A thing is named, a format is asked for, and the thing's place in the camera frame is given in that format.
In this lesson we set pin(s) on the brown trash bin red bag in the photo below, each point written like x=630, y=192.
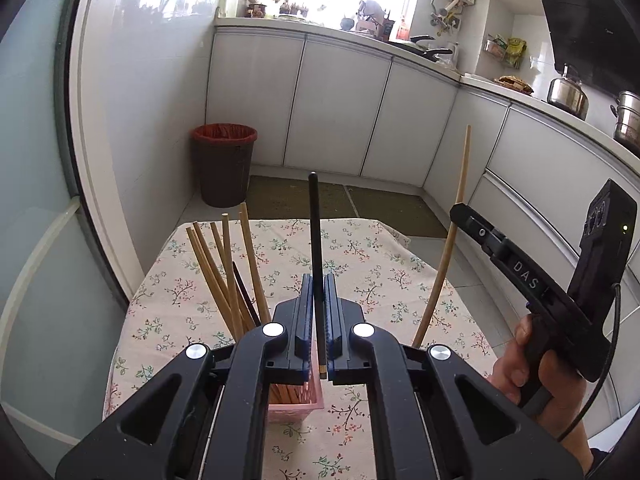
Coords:
x=222, y=170

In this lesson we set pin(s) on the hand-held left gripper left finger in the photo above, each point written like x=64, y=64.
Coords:
x=306, y=330

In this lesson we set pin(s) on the wall rack with packets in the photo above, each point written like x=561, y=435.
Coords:
x=507, y=52

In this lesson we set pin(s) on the steel kettle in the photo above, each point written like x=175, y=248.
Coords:
x=567, y=95

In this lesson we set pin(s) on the brown woven plate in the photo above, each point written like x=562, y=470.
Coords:
x=515, y=84

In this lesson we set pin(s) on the person's right forearm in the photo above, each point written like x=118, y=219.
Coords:
x=570, y=440

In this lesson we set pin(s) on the black range hood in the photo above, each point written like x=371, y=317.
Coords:
x=590, y=35

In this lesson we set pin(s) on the small potted plant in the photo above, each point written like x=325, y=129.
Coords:
x=292, y=7

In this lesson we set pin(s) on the black chopstick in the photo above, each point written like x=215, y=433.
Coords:
x=242, y=282
x=315, y=235

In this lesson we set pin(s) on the kitchen utensil rack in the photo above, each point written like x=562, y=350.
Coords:
x=375, y=25

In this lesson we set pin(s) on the wooden chopstick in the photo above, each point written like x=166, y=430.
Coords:
x=254, y=260
x=220, y=242
x=210, y=280
x=227, y=240
x=205, y=242
x=444, y=270

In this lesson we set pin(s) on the dark floor mat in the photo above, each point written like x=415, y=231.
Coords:
x=395, y=212
x=290, y=197

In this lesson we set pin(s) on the black frying pan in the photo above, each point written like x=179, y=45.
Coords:
x=430, y=52

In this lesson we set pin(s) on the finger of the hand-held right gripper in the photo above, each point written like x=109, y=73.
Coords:
x=470, y=225

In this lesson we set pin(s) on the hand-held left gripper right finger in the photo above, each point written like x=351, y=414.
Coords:
x=330, y=330

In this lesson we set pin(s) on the white kitchen countertop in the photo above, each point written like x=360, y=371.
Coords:
x=477, y=80

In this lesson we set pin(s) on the person's right hand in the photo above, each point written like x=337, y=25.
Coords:
x=510, y=375

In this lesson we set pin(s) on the steel cooking pot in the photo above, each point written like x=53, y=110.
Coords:
x=627, y=122

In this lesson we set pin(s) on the floral tablecloth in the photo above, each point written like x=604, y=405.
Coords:
x=375, y=270

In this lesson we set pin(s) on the red bottle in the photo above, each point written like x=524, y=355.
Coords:
x=403, y=30

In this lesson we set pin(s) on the white kitchen cabinets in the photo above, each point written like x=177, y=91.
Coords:
x=340, y=105

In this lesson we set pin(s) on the pink lattice basket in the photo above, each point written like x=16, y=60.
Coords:
x=295, y=406

